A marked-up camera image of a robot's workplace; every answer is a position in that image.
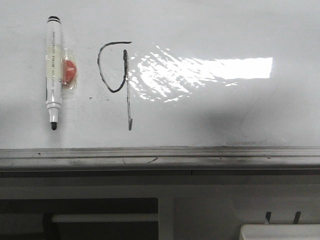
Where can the red magnet taped to marker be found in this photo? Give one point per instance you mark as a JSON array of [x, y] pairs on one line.
[[69, 71]]

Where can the white plastic bin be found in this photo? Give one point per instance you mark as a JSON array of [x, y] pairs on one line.
[[280, 232]]

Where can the metal hook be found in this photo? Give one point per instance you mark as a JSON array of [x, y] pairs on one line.
[[267, 217], [297, 217]]

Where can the white black-tipped whiteboard marker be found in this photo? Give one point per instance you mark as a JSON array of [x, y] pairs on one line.
[[54, 70]]

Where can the white whiteboard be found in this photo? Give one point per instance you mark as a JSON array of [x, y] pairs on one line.
[[155, 73]]

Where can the left metal hook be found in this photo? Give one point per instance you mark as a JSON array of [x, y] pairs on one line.
[[267, 217]]

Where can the grey aluminium marker tray ledge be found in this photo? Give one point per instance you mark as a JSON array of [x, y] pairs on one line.
[[159, 158]]

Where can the right metal hook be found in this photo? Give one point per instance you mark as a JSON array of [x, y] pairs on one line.
[[297, 217]]

